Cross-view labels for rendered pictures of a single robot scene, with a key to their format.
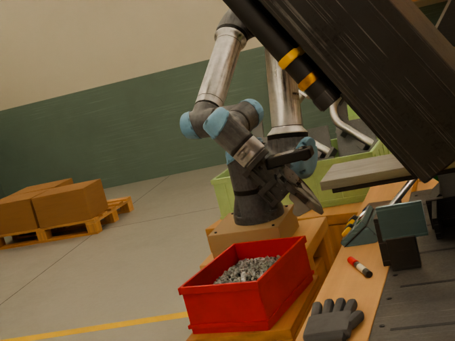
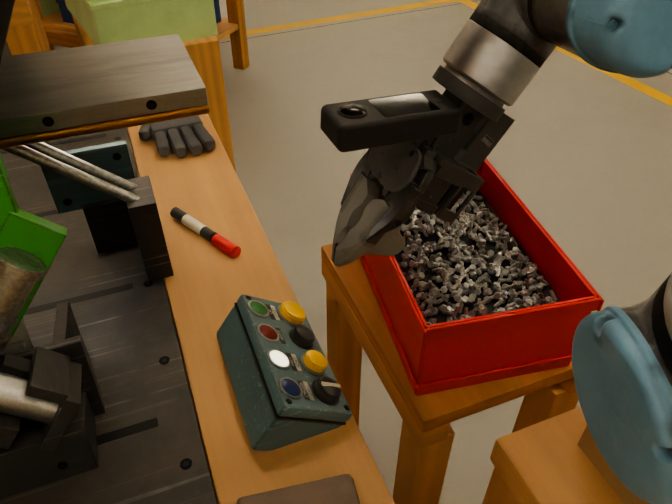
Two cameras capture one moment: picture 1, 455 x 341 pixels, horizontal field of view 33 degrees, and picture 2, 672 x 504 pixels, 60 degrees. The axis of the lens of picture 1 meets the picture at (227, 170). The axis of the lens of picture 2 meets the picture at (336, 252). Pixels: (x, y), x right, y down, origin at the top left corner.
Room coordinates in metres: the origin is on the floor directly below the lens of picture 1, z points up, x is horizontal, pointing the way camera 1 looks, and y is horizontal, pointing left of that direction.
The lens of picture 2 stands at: (2.19, -0.49, 1.37)
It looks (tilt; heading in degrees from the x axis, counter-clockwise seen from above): 40 degrees down; 139
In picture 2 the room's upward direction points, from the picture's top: straight up
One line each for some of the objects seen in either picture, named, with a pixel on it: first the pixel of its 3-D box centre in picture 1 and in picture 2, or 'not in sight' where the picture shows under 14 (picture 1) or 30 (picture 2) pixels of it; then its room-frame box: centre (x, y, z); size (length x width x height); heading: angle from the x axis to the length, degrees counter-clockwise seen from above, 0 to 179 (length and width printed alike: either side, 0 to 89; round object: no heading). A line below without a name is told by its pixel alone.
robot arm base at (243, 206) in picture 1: (255, 201); not in sight; (2.25, -0.06, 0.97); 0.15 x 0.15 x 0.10
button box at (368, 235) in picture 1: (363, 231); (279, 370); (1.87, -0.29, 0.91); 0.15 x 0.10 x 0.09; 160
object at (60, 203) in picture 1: (58, 208); not in sight; (7.64, 1.72, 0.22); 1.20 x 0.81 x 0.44; 69
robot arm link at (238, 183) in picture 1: (249, 163); not in sight; (2.24, -0.07, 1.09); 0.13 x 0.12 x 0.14; 59
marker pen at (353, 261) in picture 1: (359, 266); (204, 231); (1.63, -0.23, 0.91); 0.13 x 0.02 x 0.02; 6
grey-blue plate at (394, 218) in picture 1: (405, 235); (99, 200); (1.56, -0.33, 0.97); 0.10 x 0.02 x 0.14; 70
